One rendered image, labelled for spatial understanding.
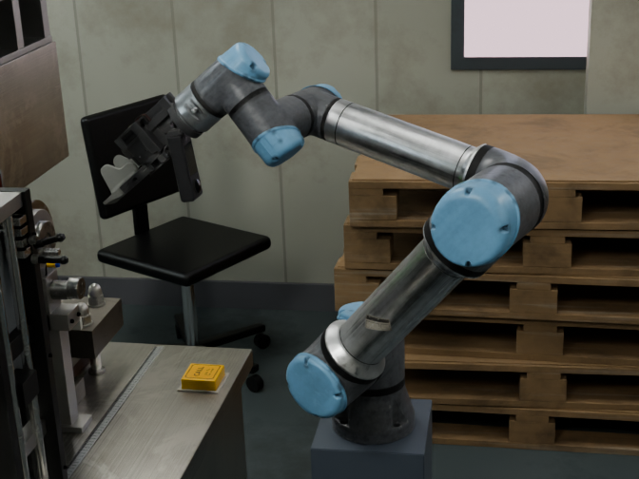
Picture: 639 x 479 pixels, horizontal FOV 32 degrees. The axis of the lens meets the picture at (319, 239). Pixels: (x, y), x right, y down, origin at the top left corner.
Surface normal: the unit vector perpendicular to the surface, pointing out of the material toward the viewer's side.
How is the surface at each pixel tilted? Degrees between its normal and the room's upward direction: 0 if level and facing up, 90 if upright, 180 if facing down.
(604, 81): 90
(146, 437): 0
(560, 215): 90
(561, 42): 90
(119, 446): 0
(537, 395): 90
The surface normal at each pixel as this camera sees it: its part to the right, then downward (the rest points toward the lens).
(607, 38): -0.16, 0.35
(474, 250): -0.47, 0.22
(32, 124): 0.98, 0.04
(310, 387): -0.59, 0.39
